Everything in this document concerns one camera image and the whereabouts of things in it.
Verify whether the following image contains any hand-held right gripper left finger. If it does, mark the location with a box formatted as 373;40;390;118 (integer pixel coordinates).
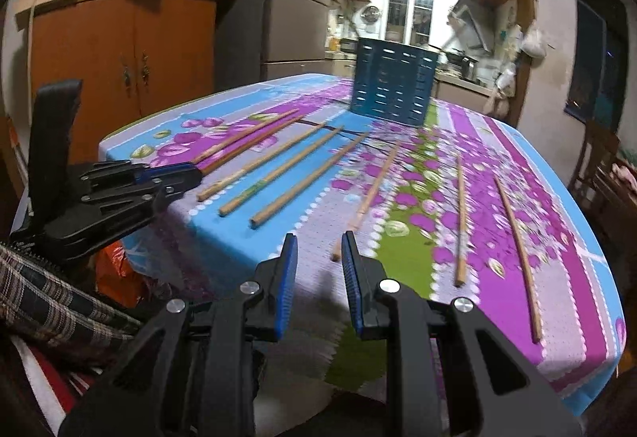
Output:
57;233;299;437

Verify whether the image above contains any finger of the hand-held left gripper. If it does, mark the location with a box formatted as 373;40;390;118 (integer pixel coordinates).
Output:
80;159;201;192
9;186;173;265

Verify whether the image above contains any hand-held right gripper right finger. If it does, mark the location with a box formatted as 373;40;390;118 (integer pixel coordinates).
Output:
340;230;583;437

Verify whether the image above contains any light wooden chopstick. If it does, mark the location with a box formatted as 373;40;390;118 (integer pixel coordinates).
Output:
196;122;328;202
494;175;543;344
454;154;467;288
249;132;370;229
331;144;400;261

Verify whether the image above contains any reddish-brown wooden chopstick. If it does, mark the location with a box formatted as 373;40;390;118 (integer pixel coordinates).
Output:
191;109;300;165
200;115;305;174

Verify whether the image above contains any wooden chopstick with green print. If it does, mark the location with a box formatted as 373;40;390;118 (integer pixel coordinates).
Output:
219;126;345;218

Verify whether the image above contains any blue perforated plastic basket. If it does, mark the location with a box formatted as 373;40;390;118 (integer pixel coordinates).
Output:
350;37;441;125

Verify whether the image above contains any person's left forearm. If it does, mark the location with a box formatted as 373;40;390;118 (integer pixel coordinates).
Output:
0;240;143;359

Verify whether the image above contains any orange plastic bag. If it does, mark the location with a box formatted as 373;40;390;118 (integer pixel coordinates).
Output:
94;240;146;312

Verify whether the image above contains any floral purple blue tablecloth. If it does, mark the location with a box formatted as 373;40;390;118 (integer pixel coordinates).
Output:
98;73;627;418

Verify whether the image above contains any orange wooden cabinet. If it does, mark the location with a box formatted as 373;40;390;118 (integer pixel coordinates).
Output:
27;0;218;129

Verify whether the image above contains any red and white cloth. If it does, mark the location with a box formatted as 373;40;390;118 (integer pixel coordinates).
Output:
9;336;98;420

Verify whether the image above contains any grey refrigerator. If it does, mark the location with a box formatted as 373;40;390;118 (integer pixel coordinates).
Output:
199;0;335;95

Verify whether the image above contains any black wok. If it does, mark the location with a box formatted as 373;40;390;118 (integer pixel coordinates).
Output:
444;49;479;80

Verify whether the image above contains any hanging white plastic bag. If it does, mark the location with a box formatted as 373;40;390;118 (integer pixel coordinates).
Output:
520;25;547;58
494;65;519;98

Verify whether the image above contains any wooden chair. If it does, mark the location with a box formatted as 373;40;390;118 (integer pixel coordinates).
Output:
569;118;621;200

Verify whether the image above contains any dark wooden side table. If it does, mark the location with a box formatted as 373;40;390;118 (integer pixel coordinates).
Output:
592;162;637;241

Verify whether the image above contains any kitchen window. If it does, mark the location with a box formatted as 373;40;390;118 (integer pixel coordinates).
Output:
385;0;440;45

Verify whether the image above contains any dark window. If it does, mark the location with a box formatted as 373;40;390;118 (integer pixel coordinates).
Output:
564;0;629;131

